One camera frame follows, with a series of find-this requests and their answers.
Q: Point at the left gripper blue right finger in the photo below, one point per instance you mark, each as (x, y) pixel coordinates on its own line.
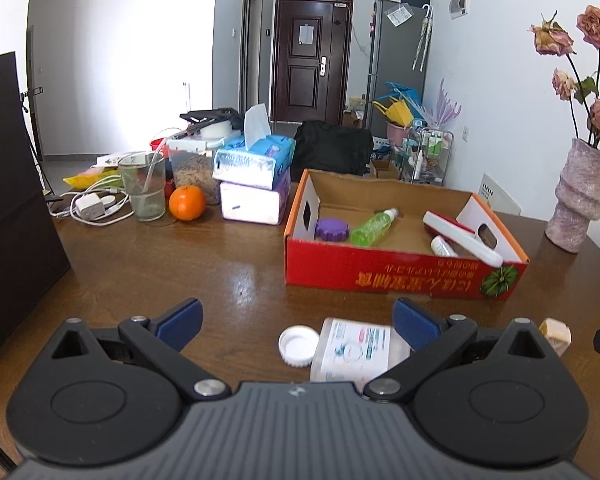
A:
(419, 327)

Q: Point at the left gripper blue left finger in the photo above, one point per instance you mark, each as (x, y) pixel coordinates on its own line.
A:
(173, 330)

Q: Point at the beige plug adapter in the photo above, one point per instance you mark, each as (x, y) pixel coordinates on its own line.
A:
(558, 335)

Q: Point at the clear cotton swab box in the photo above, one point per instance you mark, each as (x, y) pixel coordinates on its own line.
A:
(350, 351)

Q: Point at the red white lint brush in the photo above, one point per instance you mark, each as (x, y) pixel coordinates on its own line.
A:
(461, 236)

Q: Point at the green spray bottle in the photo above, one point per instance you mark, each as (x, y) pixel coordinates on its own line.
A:
(374, 229)

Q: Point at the white round lid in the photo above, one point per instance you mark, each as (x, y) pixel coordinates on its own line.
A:
(297, 345)

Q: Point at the purple bottle cap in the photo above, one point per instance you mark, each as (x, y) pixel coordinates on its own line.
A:
(331, 230)

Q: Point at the red cardboard pumpkin box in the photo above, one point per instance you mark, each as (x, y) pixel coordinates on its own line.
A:
(402, 260)

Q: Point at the orange fruit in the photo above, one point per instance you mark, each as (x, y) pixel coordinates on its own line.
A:
(187, 203)

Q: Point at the purple tissue pack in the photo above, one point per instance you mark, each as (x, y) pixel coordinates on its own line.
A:
(255, 205)

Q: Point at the pink ceramic vase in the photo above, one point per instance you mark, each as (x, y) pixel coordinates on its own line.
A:
(578, 198)

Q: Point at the clear glass cup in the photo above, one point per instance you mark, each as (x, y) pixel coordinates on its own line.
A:
(144, 178)

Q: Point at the black monitor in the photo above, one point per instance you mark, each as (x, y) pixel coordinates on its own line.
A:
(32, 259)

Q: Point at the clear food container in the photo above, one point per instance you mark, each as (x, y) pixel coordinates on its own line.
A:
(192, 161)

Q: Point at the metal storage rack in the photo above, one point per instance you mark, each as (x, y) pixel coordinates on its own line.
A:
(425, 155)

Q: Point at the blue tissue pack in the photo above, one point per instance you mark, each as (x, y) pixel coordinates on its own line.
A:
(261, 166)

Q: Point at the black folding chair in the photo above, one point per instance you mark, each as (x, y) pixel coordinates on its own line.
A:
(334, 148)

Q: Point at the yellow blue bags pile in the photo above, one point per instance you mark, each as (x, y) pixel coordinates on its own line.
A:
(400, 105)

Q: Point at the dried pink roses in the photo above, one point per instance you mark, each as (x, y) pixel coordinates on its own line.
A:
(581, 92)

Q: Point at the grey refrigerator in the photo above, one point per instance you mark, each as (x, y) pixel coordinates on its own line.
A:
(394, 35)

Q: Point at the dark brown door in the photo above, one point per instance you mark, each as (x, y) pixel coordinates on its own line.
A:
(311, 53)

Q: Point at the white charger with cable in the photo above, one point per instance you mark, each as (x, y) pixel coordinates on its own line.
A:
(99, 207)

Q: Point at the white board against wall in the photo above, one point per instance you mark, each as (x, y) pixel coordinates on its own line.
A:
(496, 197)

